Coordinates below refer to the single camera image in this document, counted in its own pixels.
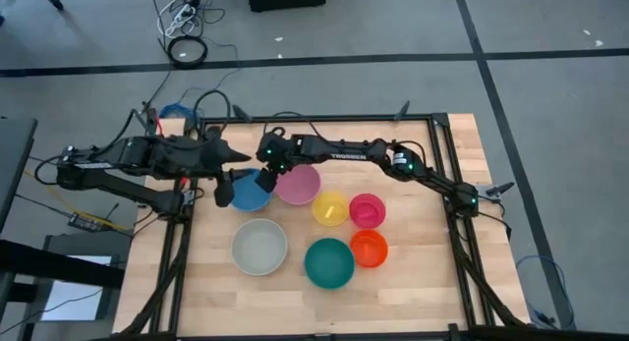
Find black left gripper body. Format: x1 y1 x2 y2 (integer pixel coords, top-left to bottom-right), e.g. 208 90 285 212
199 127 233 173

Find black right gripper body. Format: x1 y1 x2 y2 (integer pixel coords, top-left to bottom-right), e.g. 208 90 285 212
255 128 297 177

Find large blue bowl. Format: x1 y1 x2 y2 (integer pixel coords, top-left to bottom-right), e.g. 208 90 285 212
229 167 274 213

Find large pink bowl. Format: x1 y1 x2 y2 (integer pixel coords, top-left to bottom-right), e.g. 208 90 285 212
272 163 322 206

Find large teal bowl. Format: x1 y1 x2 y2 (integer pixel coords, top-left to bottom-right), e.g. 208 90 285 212
304 237 356 291

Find small orange bowl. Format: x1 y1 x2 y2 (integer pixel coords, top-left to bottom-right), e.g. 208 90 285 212
349 229 389 269

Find large white bowl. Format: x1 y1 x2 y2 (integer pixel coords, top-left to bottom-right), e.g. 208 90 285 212
231 218 289 277

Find small yellow bowl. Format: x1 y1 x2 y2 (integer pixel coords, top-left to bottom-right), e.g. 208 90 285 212
312 191 350 228

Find small magenta bowl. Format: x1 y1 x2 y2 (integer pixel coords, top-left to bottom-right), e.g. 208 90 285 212
348 193 387 230

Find white power strip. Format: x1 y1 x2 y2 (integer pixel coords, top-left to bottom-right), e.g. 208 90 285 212
163 3 199 38

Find small circuit board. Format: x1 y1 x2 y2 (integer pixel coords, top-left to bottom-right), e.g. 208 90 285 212
67 212 107 233

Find black beam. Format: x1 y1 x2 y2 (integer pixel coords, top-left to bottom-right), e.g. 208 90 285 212
0 238 126 290

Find monitor with white screen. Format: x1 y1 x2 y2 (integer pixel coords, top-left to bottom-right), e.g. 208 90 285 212
38 231 120 323

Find black desk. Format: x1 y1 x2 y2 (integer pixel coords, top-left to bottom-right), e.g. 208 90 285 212
0 116 39 230

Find black aluminium table frame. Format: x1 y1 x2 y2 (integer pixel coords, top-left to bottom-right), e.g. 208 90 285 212
115 112 629 341

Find blue cable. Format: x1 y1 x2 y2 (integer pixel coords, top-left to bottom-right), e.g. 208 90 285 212
159 101 200 122
514 255 577 331

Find coiled black cable ring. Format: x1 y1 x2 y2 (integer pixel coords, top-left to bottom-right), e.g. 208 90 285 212
166 34 209 70

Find yellow cable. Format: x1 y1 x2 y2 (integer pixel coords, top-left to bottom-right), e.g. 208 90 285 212
23 168 130 232

